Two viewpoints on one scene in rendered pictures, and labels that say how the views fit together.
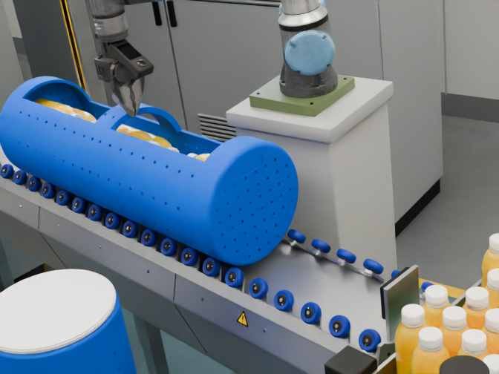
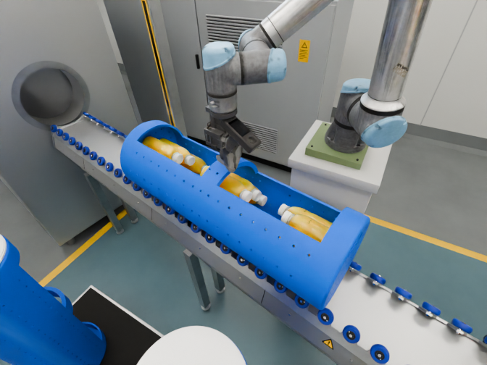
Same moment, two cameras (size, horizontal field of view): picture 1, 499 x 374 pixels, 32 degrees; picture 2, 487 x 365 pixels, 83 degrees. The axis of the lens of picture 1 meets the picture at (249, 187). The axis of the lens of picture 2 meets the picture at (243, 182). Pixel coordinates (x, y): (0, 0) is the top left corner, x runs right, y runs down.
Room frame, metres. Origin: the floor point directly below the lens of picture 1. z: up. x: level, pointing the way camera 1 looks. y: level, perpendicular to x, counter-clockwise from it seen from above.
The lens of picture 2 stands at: (1.32, 0.32, 1.77)
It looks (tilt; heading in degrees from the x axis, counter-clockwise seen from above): 42 degrees down; 351
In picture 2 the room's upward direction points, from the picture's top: 3 degrees counter-clockwise
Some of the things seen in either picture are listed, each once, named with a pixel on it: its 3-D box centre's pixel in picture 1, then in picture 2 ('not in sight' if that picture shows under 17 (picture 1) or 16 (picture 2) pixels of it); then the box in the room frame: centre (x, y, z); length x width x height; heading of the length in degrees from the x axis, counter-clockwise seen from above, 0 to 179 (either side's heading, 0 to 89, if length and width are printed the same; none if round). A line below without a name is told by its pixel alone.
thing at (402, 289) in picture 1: (399, 302); not in sight; (1.38, -0.26, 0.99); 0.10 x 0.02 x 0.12; 131
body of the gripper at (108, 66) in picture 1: (116, 56); (223, 127); (1.99, 0.27, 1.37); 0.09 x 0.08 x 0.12; 41
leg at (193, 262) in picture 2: not in sight; (198, 282); (2.13, 0.48, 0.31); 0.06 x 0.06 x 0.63; 41
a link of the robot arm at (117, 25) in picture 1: (110, 24); (222, 101); (1.98, 0.27, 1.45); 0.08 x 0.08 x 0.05
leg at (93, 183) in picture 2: not in sight; (106, 205); (2.87, 1.12, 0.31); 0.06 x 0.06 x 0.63; 41
